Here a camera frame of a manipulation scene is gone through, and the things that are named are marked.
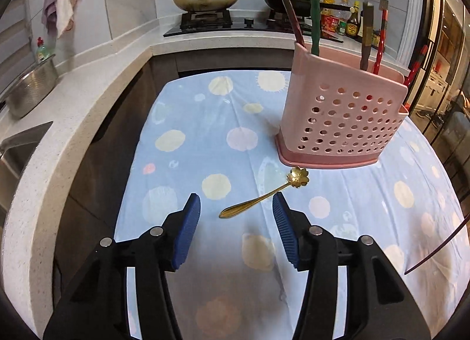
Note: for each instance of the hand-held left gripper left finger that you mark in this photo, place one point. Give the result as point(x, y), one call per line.
point(187, 230)

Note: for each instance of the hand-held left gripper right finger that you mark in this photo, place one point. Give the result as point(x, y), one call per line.
point(286, 233)

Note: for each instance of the gold flower spoon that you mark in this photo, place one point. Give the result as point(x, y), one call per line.
point(299, 175)

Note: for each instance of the pink perforated utensil holder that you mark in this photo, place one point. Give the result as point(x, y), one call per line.
point(337, 116)

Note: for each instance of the brown chopstick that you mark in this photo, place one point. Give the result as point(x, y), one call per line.
point(367, 35)

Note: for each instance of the green chopstick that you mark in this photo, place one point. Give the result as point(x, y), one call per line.
point(314, 13)

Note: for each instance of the blue dotted tablecloth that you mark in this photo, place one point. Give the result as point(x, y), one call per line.
point(220, 123)

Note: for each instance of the white kitchen counter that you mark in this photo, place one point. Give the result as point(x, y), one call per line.
point(91, 79)

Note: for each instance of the stainless steel sink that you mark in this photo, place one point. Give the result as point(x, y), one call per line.
point(18, 156)

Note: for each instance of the black gas stove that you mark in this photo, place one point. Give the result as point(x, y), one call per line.
point(205, 20)

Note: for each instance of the stainless steel pot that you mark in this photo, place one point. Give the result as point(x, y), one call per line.
point(31, 86)

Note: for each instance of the small green-capped jar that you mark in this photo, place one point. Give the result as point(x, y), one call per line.
point(342, 28)

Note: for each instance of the dark red chopstick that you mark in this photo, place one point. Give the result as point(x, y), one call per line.
point(290, 13)

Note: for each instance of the dark sauce bottle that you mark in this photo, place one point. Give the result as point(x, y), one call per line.
point(353, 22)

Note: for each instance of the clear plastic bottle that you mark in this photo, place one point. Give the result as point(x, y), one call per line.
point(343, 11)

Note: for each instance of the green dish soap bottle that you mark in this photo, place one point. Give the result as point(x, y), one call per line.
point(42, 50)

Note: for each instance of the glass sliding door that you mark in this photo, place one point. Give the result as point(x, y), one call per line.
point(444, 50)

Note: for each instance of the purple hanging cloth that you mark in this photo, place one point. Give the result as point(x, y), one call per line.
point(49, 6)

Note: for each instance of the grey wall outlet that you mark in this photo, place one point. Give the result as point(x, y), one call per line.
point(384, 3)

